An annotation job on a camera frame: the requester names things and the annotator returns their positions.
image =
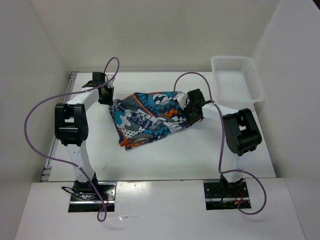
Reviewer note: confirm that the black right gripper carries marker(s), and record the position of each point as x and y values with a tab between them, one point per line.
191	119

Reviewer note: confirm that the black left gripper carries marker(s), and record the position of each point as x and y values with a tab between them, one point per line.
110	100

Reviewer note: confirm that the colourful patterned shorts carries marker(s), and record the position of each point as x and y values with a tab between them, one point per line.
143	118

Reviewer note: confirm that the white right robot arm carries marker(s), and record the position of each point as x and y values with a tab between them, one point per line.
240	132

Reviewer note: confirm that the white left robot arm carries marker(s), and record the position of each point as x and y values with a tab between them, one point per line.
71	125

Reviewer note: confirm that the white plastic basket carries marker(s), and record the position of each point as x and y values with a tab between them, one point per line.
236	79

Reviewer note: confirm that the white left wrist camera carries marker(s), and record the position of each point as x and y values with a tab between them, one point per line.
109	80

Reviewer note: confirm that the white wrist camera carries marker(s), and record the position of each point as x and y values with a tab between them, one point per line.
109	80
182	99

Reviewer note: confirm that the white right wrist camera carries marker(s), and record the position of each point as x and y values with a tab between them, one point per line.
182	99

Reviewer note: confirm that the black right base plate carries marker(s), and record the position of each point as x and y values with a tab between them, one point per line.
219	195

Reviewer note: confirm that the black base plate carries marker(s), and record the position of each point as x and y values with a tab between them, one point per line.
219	195
88	201

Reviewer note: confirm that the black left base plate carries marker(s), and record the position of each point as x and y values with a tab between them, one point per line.
88	201

